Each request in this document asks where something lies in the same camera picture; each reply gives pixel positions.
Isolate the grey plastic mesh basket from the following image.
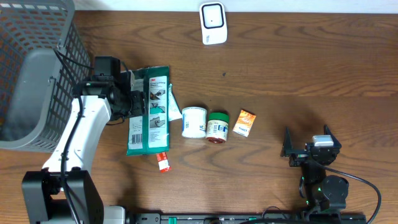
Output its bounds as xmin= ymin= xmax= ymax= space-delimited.
xmin=1 ymin=0 xmax=91 ymax=152

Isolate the white plastic jar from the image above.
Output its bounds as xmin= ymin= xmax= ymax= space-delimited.
xmin=182 ymin=106 xmax=207 ymax=138

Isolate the red white snack bar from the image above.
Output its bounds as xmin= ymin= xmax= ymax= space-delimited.
xmin=156 ymin=152 xmax=172 ymax=173

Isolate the green lid jar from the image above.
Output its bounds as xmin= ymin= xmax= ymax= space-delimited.
xmin=205 ymin=112 xmax=229 ymax=144

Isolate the teal white tissue pack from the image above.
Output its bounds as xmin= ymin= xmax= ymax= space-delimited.
xmin=168 ymin=83 xmax=182 ymax=121

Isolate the green white wipes pack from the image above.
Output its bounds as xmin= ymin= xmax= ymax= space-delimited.
xmin=126 ymin=66 xmax=170 ymax=156

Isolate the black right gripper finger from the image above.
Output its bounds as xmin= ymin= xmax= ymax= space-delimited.
xmin=323 ymin=124 xmax=340 ymax=144
xmin=280 ymin=127 xmax=294 ymax=157

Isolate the white barcode scanner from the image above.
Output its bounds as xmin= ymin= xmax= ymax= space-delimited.
xmin=199 ymin=2 xmax=228 ymax=45

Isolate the orange tissue pack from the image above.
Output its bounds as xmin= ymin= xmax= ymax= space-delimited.
xmin=233 ymin=110 xmax=256 ymax=137

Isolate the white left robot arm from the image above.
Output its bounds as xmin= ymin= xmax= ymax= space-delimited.
xmin=22 ymin=56 xmax=146 ymax=223

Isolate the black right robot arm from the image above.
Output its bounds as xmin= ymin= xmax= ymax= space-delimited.
xmin=280 ymin=125 xmax=349 ymax=212

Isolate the black mounting rail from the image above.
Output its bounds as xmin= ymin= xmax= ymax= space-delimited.
xmin=126 ymin=212 xmax=367 ymax=224

